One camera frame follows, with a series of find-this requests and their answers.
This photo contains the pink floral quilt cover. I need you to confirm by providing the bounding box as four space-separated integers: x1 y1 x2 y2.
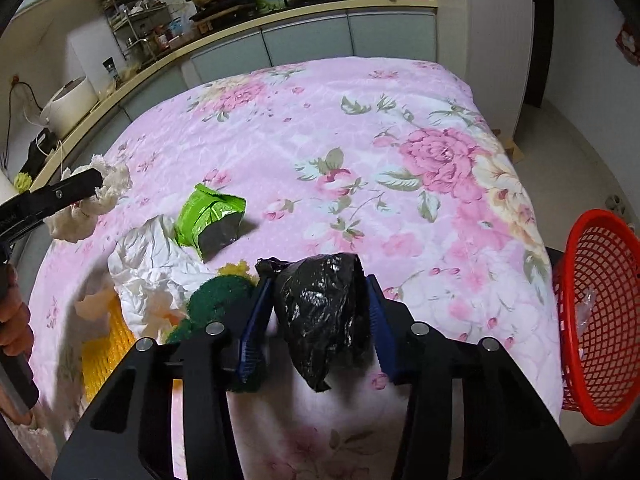
30 58 562 479

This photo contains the left human hand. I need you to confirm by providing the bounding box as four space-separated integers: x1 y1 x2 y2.
0 266 34 358

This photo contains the white plastic bag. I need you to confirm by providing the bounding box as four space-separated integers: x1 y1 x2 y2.
107 214 214 341

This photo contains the white tissue wad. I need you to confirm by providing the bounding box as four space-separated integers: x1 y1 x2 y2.
44 155 132 243

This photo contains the green snack wrapper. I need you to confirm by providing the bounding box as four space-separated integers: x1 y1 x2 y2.
175 183 246 262

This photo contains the red plastic mesh basket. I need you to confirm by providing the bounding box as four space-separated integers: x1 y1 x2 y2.
552 209 639 426

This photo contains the white rice cooker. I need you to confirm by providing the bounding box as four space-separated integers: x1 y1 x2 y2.
40 76 99 140

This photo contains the metal spice rack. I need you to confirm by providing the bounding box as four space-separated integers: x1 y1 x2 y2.
100 0 171 68

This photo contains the black plastic bag trash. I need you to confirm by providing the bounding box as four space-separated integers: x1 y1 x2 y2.
256 252 371 393

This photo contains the green yellow scrub sponge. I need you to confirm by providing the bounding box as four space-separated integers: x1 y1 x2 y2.
164 259 258 344

